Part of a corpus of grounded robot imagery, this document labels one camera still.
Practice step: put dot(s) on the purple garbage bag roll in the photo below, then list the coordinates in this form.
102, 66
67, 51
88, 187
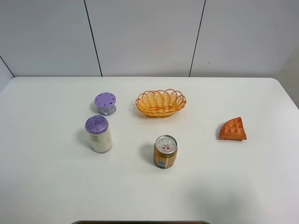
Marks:
99, 132

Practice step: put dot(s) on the purple lidded air freshener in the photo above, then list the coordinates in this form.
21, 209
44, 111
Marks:
105, 103

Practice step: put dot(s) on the orange waffle slice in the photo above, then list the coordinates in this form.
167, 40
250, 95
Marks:
233, 130

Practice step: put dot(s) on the orange woven oval basket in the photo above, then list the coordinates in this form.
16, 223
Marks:
160, 103

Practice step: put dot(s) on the orange beverage can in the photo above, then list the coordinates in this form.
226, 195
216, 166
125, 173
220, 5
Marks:
165, 151

